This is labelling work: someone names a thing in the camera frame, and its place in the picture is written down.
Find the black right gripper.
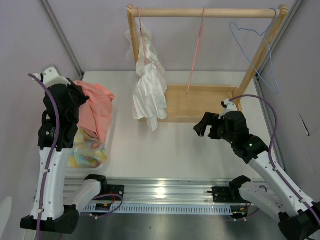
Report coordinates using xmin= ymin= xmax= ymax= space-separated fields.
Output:
xmin=194 ymin=112 xmax=236 ymax=144

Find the pink skirt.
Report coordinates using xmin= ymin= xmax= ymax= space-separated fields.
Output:
xmin=74 ymin=81 xmax=115 ymax=143

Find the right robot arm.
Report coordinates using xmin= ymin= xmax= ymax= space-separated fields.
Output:
xmin=193 ymin=111 xmax=320 ymax=240

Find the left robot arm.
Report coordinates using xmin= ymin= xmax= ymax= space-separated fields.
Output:
xmin=20 ymin=73 xmax=124 ymax=240

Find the white garment on hanger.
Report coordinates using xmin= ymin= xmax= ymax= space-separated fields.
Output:
xmin=132 ymin=19 xmax=168 ymax=132

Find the pink hanger with white garment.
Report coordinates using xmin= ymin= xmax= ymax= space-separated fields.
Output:
xmin=137 ymin=7 xmax=149 ymax=66

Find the wooden clothes rack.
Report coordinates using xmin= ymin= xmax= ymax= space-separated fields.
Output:
xmin=126 ymin=4 xmax=289 ymax=123

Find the pastel floral cloth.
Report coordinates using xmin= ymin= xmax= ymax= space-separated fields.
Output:
xmin=67 ymin=127 xmax=108 ymax=169

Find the white plastic basket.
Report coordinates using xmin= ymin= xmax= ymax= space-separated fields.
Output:
xmin=65 ymin=165 xmax=103 ymax=179

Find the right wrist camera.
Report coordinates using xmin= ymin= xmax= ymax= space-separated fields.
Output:
xmin=218 ymin=98 xmax=238 ymax=119

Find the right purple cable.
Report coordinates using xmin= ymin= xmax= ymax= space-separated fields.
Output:
xmin=231 ymin=94 xmax=320 ymax=226

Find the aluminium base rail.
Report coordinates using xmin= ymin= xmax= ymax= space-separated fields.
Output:
xmin=62 ymin=176 xmax=276 ymax=216

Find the empty pink wire hanger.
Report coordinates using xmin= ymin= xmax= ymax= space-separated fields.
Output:
xmin=186 ymin=7 xmax=206 ymax=95

